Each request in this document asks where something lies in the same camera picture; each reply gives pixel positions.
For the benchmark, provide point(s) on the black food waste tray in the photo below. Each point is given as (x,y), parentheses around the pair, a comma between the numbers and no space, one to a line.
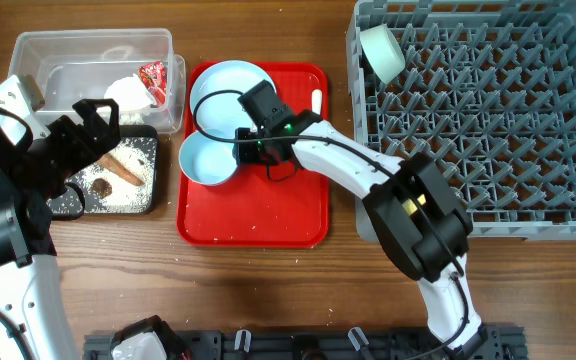
(68,205)

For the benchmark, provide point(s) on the light blue plate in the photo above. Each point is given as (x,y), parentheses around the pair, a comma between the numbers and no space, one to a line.
(223,112)

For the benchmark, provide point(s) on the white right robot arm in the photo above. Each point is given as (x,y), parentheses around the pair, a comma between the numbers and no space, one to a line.
(418,220)

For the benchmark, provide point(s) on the clear plastic waste bin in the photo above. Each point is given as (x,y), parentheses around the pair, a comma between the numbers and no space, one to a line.
(71,65)

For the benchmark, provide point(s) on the light blue rice bowl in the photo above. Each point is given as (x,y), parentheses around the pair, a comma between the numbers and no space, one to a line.
(206,161)

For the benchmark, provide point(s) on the mint green bowl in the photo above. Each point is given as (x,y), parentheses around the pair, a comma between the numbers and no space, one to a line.
(383,52)

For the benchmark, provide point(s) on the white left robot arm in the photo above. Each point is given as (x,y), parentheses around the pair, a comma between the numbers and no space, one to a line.
(33,324)

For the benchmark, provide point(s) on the yellow plastic cup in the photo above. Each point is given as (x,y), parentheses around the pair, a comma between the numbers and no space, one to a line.
(410,207)

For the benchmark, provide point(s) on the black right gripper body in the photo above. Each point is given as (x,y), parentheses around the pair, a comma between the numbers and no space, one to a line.
(252,150)

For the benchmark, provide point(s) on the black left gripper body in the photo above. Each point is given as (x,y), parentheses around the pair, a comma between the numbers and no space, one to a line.
(66,150)

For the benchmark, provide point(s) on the brown food lump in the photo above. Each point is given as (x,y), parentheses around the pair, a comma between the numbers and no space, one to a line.
(101,188)

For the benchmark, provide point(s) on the white rice pile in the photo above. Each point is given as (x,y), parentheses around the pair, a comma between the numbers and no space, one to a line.
(139,156)

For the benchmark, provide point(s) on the red snack wrapper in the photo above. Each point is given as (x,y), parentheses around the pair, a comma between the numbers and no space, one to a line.
(154,77)

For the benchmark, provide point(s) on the grey dishwasher rack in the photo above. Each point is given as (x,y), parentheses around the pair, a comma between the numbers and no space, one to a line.
(489,92)

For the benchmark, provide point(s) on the white plastic spoon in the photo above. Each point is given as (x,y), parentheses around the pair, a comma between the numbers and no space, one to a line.
(316,101)

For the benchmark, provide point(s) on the brown carrot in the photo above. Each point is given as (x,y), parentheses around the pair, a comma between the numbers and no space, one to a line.
(110,163)

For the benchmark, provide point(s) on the crumpled white tissue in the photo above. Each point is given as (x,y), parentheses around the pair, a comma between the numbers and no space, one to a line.
(130,94)

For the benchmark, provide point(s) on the red serving tray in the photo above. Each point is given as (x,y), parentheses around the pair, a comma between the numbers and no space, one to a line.
(283,209)

